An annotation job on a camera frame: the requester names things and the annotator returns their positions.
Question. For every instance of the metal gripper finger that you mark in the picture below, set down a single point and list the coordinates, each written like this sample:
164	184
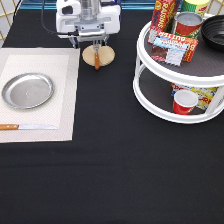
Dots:
99	42
74	42

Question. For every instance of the silver metal plate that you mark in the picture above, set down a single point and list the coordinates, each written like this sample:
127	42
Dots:
28	90

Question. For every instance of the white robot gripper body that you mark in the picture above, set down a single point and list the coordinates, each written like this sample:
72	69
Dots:
87	20

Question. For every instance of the round wooden coaster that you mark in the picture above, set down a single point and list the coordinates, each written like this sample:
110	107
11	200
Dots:
106	55

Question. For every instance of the beige woven placemat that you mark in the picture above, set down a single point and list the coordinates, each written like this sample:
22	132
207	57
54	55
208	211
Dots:
61	65

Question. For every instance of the red tin can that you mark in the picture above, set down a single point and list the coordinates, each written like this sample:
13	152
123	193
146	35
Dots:
187	24

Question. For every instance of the wooden handled knife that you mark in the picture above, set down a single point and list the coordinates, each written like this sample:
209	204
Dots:
25	127

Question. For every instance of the red plastic cup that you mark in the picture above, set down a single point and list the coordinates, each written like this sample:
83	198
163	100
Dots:
184	102

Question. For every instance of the black bowl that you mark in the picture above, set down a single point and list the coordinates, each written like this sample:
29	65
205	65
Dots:
212	32

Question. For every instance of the yellow food box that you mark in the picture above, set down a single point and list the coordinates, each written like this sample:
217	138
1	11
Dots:
205	95

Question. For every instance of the green yellow canister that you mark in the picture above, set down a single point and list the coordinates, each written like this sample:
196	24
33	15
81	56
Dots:
196	6

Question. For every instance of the white two-tier turntable shelf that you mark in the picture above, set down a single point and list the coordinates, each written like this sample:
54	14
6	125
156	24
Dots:
152	81

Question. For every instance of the chocolate bar packet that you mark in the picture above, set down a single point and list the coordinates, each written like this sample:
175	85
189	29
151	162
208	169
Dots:
168	51

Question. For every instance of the red raisins box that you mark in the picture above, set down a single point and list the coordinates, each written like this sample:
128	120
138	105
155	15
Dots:
163	12

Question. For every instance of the red butter box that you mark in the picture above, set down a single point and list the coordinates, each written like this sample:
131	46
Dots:
186	43

